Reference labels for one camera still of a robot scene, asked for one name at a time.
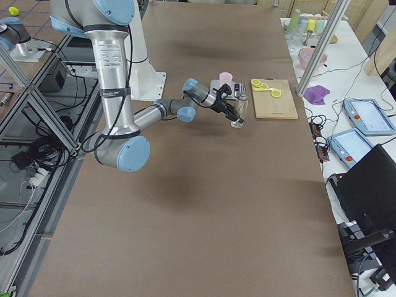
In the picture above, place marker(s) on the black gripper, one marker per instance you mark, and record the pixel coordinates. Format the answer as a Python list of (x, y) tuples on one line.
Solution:
[(221, 107)]

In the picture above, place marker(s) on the pink plastic cup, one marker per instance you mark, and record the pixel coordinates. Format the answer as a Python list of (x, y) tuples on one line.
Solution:
[(226, 78)]

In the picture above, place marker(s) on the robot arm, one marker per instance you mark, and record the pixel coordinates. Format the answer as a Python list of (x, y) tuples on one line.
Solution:
[(107, 24), (16, 40)]

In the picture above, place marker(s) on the silver digital kitchen scale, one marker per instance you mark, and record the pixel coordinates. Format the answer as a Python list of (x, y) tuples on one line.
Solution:
[(237, 89)]

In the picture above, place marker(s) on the green cup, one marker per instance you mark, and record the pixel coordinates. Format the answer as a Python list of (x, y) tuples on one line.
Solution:
[(294, 21)]

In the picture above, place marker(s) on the yellow cup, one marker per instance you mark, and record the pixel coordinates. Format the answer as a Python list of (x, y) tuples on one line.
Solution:
[(311, 25)]

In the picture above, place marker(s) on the bamboo cutting board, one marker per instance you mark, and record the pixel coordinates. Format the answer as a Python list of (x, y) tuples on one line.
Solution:
[(268, 107)]

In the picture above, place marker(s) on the yellow plastic knife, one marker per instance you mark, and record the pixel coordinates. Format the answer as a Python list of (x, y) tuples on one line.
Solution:
[(266, 90)]

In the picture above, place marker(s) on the lemon slice by knife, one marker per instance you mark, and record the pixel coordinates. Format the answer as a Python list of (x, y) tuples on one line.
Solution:
[(276, 93)]

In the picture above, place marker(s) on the purple cloth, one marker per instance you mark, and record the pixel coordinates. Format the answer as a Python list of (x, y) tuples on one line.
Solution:
[(315, 95)]

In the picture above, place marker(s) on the pink bowl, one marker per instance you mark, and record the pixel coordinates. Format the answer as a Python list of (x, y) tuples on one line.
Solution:
[(305, 55)]

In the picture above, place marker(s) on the black power strip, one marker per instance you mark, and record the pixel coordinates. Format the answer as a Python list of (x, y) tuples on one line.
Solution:
[(321, 144)]

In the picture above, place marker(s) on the teach pendant near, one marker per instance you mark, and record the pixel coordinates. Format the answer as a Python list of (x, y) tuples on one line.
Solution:
[(350, 146)]

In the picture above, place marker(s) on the teach pendant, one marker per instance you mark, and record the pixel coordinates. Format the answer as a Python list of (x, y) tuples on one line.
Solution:
[(368, 117), (350, 146)]

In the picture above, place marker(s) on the teach pendant far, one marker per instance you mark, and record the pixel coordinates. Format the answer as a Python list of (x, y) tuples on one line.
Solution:
[(368, 117)]

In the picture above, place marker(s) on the black monitor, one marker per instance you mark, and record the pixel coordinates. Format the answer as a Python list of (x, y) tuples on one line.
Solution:
[(367, 196)]

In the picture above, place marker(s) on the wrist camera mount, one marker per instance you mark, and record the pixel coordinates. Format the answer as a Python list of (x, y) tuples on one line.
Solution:
[(224, 91)]

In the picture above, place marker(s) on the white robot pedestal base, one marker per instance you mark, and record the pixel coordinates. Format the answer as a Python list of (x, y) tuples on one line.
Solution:
[(146, 83)]

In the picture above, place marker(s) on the aluminium frame post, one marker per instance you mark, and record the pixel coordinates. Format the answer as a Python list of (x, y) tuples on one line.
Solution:
[(324, 40)]

